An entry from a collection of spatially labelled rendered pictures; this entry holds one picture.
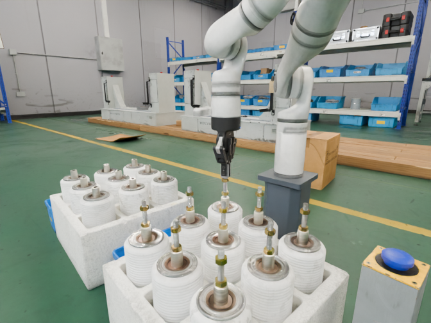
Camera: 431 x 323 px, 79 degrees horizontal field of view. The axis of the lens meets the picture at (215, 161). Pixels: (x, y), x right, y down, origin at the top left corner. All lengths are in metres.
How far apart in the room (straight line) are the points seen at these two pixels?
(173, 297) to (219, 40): 0.52
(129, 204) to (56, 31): 6.44
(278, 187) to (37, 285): 0.78
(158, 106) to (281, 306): 3.47
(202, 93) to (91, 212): 2.62
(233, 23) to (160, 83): 3.25
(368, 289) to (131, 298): 0.41
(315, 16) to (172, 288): 0.57
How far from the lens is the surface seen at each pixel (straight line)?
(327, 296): 0.61
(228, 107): 0.63
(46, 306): 0.93
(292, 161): 0.83
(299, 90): 0.81
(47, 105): 6.93
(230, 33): 0.62
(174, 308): 0.53
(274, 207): 0.87
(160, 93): 3.82
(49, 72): 6.98
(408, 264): 0.47
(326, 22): 0.62
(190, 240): 0.64
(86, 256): 0.86
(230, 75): 0.63
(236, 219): 0.71
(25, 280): 1.06
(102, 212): 0.85
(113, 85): 5.03
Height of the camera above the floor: 0.56
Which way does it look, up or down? 15 degrees down
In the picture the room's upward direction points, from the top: straight up
